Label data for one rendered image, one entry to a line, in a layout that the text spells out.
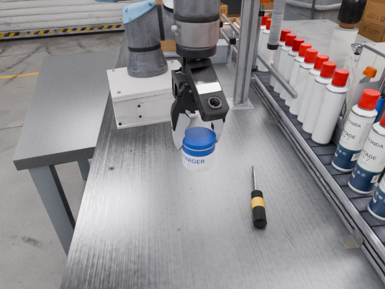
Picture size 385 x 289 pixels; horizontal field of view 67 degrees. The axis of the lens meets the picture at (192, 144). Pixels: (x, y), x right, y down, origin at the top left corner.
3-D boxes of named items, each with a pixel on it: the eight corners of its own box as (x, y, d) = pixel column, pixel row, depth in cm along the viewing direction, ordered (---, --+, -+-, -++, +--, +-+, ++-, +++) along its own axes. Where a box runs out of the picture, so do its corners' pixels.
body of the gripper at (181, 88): (205, 92, 62) (207, 34, 55) (220, 111, 55) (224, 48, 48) (171, 97, 60) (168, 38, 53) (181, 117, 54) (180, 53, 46)
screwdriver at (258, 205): (266, 229, 63) (268, 220, 62) (252, 228, 64) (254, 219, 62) (257, 169, 79) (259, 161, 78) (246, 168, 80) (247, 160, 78)
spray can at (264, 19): (264, 66, 127) (272, 16, 114) (253, 67, 126) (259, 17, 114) (261, 62, 131) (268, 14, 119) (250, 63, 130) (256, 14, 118)
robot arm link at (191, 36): (226, 21, 45) (176, 25, 44) (224, 50, 48) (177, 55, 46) (210, 11, 51) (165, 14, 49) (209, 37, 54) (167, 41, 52)
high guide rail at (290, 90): (297, 98, 88) (298, 94, 87) (293, 98, 87) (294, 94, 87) (223, 16, 174) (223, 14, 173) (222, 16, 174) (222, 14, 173)
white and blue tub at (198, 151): (219, 168, 61) (220, 141, 57) (187, 175, 60) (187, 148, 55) (207, 149, 67) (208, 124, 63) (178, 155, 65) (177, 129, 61)
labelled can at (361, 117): (357, 172, 71) (391, 96, 59) (337, 174, 70) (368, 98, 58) (346, 159, 75) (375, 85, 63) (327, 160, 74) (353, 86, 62)
